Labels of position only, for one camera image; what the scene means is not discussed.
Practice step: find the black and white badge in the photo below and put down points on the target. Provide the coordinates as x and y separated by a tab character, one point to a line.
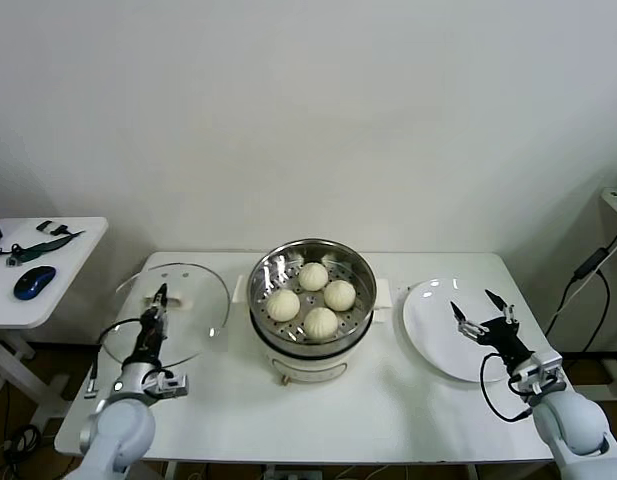
50	226

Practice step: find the white round plate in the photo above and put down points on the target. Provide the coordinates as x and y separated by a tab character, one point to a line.
428	325

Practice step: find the steel steamer pot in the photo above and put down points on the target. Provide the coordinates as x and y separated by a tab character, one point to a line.
308	367

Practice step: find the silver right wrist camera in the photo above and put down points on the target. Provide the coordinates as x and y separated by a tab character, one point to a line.
538	367

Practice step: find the white side table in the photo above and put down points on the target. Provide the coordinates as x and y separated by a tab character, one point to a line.
63	280

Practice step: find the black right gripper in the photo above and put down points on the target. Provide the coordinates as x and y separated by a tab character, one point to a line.
505	337

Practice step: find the perforated steel steamer basket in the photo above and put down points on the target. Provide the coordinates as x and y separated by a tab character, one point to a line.
265	275

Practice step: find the white steamed baozi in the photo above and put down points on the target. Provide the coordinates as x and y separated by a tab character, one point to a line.
313	276
320	323
340	295
283	305

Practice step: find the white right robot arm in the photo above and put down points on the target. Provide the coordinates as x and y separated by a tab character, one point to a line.
573	430

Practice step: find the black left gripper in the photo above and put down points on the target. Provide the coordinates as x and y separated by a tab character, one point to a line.
150	340

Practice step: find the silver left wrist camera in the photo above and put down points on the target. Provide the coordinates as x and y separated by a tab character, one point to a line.
170	386

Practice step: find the blue computer mouse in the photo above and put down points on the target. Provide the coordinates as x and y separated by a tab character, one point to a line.
34	282

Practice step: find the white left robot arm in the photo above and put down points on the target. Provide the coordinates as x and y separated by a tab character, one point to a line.
123	430

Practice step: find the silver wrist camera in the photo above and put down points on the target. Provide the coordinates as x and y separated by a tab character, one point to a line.
538	367
170	386

